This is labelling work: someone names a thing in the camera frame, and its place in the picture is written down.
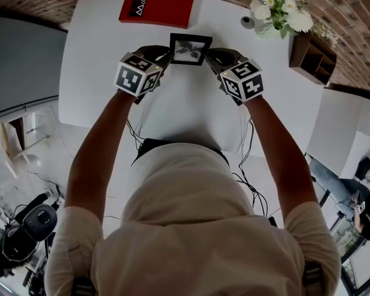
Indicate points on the white flowers in green vase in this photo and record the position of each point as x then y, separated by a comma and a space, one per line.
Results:
280, 8

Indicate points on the person's black shorts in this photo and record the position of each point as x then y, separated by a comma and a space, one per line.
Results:
148, 146

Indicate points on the person's beige shirt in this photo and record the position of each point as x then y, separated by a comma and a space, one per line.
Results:
188, 227

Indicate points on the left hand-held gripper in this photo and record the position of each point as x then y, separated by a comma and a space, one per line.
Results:
132, 76

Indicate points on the black round-headed robot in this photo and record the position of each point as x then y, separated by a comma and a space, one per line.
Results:
38, 224

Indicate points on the person's left forearm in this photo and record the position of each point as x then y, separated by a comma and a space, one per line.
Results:
95, 159

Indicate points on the black-framed window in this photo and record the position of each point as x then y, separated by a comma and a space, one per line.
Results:
345, 239

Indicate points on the red book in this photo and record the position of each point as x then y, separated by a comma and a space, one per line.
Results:
160, 6

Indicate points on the brown wooden organizer box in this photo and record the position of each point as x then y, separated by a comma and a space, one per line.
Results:
311, 60

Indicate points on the black box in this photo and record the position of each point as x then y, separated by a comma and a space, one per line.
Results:
363, 168

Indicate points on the small grey round object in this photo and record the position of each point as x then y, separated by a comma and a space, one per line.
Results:
247, 22

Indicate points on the white desk with drawers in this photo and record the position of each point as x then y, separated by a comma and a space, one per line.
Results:
95, 72

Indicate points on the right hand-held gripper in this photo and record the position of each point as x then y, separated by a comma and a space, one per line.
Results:
243, 80

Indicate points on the wooden chair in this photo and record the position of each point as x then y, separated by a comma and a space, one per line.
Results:
13, 150

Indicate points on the person's right forearm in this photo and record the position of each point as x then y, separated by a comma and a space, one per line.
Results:
280, 159

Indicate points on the black picture frame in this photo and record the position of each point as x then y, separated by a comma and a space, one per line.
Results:
189, 51

